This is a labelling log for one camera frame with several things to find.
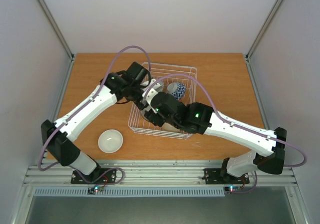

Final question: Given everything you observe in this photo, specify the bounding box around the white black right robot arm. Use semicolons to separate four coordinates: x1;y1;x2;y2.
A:
143;90;287;183

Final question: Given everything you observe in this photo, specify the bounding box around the right green circuit board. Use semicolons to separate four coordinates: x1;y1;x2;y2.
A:
224;186;243;193

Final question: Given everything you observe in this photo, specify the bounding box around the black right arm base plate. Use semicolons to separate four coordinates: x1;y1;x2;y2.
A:
202;168;250;185

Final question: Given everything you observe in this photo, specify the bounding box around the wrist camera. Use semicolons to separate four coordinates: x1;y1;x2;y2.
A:
142;88;158;113
142;81;164;92

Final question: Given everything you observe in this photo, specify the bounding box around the aluminium frame post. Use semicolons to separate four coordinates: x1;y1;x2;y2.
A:
37;0;74;60
244;0;294;60

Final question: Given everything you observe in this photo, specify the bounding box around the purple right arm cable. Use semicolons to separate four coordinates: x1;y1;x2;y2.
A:
144;74;308;194

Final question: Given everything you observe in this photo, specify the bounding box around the white bowl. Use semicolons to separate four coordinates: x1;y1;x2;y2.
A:
98;129;124;154
161;123;180;133

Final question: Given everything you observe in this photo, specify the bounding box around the grey slotted cable duct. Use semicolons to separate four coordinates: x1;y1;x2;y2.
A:
33;187;225;198

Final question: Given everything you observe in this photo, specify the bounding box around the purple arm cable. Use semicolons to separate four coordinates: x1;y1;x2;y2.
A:
37;45;152;185
144;74;308;194

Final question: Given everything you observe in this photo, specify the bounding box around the aluminium rail base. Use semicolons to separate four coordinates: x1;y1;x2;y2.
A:
23;159;298;187

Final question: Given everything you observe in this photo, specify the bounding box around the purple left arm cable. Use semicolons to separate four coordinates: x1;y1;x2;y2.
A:
37;45;152;185

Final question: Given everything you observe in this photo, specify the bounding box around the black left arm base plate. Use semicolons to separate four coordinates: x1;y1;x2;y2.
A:
70;167;117;185

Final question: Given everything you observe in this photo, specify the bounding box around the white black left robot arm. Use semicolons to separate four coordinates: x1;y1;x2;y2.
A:
41;62;152;183

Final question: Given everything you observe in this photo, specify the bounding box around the green circuit board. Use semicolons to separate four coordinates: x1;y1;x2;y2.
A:
87;186;104;195
224;186;243;193

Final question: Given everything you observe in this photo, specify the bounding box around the white wire dish rack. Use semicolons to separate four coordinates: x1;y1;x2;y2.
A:
128;63;198;140

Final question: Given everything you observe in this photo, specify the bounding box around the left green circuit board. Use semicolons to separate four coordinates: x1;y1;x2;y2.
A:
87;186;104;195

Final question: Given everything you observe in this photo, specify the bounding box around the aluminium frame post right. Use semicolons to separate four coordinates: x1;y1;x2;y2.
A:
244;0;294;60

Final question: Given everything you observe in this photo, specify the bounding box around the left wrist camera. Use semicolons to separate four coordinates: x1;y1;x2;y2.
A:
142;81;164;92

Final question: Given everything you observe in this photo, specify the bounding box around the celadon green ceramic bowl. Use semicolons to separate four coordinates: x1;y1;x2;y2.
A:
153;81;164;92

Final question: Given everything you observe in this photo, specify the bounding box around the red patterned bowl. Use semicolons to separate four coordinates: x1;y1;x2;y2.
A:
166;82;187;100

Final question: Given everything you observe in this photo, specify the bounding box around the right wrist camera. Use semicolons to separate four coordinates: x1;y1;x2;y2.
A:
142;88;158;113

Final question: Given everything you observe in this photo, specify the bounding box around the aluminium frame post left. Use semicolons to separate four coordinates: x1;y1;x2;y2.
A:
37;0;74;60

